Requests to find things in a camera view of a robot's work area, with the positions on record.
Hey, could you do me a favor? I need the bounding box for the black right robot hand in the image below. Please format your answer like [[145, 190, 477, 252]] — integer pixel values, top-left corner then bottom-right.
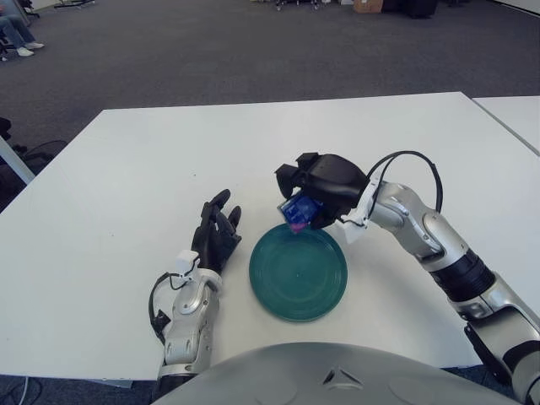
[[273, 151, 370, 230]]

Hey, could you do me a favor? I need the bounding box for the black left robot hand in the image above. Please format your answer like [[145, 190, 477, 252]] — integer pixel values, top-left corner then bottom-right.
[[190, 188, 243, 272]]

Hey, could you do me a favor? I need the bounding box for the blue gum pack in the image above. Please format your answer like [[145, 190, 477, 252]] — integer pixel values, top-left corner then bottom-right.
[[276, 192, 324, 233]]

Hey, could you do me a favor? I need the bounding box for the green round plate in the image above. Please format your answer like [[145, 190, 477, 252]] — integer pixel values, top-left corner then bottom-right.
[[248, 223, 349, 325]]

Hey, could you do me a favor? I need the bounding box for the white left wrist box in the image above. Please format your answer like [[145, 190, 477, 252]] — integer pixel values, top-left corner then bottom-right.
[[175, 250, 200, 278]]

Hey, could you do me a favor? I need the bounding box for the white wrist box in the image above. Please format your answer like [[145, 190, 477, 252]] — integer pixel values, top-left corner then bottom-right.
[[339, 213, 370, 245], [175, 250, 200, 278]]

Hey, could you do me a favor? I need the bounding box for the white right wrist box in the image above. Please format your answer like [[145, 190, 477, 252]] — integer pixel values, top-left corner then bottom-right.
[[339, 213, 370, 245]]

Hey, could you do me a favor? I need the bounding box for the grey robot torso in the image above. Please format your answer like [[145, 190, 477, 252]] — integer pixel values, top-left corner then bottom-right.
[[151, 342, 528, 405]]

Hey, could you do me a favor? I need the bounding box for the black chair wheel base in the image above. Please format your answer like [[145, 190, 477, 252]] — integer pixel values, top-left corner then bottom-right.
[[273, 0, 324, 13]]

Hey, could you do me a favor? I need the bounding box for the black cabinet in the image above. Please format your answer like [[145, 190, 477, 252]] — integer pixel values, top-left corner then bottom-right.
[[381, 0, 440, 19]]

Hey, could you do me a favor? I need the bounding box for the white table leg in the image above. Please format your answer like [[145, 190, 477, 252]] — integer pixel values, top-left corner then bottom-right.
[[0, 134, 35, 186]]

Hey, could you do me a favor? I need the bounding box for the black office chair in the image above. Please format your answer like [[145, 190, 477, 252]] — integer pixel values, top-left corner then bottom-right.
[[0, 116, 67, 170]]

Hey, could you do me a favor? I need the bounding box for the seated person in jeans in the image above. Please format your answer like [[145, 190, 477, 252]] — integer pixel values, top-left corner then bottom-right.
[[0, 11, 46, 57]]

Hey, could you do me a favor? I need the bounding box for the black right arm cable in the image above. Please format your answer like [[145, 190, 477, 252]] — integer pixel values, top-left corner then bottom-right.
[[366, 150, 444, 212]]

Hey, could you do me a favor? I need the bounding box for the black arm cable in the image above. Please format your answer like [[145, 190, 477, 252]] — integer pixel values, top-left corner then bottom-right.
[[148, 272, 199, 343], [366, 150, 444, 212]]

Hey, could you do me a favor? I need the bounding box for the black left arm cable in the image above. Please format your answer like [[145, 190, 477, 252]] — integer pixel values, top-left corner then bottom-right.
[[148, 272, 199, 343]]

